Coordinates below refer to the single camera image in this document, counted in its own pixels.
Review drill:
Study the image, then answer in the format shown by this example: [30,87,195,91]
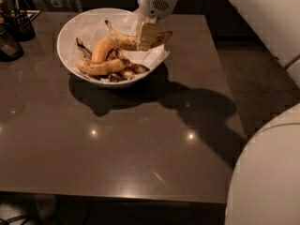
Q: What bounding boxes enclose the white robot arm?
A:
[224,0,300,225]

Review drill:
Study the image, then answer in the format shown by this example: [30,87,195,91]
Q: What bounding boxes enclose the black cable on floor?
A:
[0,215,32,225]

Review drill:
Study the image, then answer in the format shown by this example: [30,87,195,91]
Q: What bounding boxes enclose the black mesh utensil holder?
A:
[3,0,36,41]

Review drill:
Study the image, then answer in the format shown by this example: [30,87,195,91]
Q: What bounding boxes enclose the spotted yellow banana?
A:
[105,20,173,51]

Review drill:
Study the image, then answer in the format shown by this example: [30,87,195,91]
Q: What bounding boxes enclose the orange-yellow banana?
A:
[91,36,114,62]

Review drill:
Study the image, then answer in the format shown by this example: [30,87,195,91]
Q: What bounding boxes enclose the brown spotted lower banana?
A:
[76,59,126,76]

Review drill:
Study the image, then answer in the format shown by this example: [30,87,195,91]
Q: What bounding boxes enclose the white paper liner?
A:
[67,9,171,83]

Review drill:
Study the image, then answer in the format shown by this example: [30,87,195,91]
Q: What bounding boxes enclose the small dark banana pieces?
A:
[108,64,148,83]

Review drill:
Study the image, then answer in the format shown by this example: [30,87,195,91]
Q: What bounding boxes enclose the white ceramic bowl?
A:
[57,8,170,88]

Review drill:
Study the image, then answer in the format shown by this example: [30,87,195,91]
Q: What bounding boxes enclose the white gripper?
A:
[137,0,178,51]

